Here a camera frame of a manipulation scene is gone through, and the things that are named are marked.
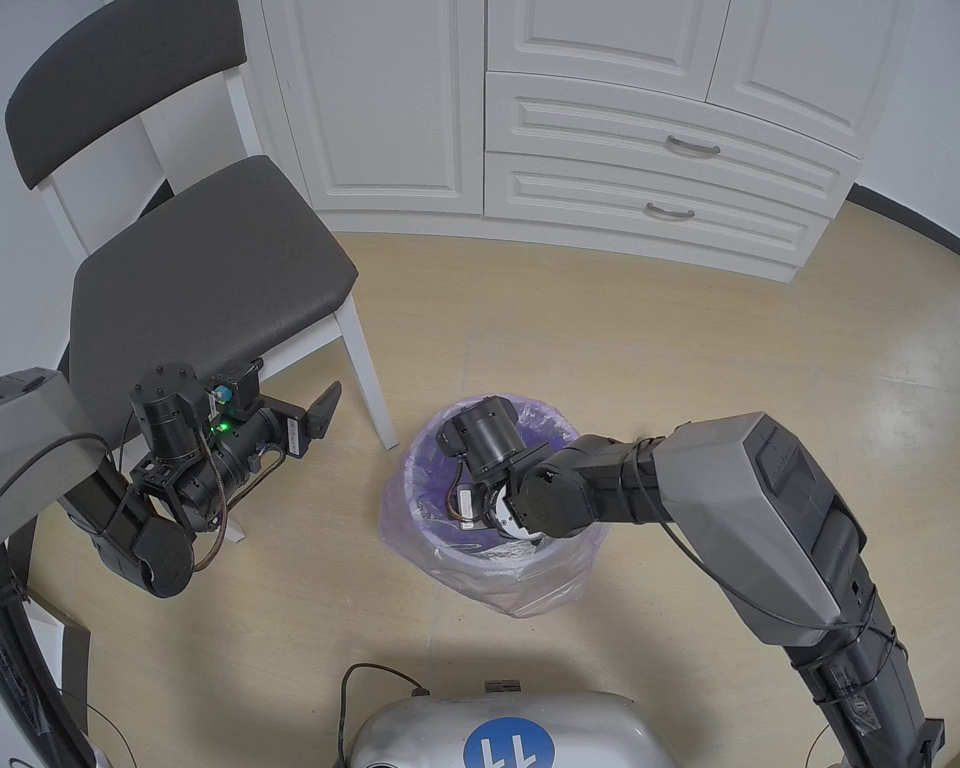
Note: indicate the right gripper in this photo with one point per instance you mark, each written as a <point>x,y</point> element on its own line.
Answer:
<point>469,510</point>

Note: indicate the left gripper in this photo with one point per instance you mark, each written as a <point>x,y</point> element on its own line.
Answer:
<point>251,450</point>

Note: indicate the purple plastic bag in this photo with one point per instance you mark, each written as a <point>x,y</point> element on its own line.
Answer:
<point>420,487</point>

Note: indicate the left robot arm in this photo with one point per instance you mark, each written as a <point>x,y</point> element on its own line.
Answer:
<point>45,420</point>

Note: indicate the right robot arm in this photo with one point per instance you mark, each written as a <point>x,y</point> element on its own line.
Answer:
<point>750,487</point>

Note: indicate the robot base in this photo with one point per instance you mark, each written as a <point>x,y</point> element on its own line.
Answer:
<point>420,731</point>

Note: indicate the white trash bin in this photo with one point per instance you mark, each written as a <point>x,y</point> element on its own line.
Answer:
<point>517,581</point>

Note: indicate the white chair dark grey seat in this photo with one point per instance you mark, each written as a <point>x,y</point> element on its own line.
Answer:
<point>210,285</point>

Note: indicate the white wardrobe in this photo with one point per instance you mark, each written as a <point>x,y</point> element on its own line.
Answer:
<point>390,97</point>

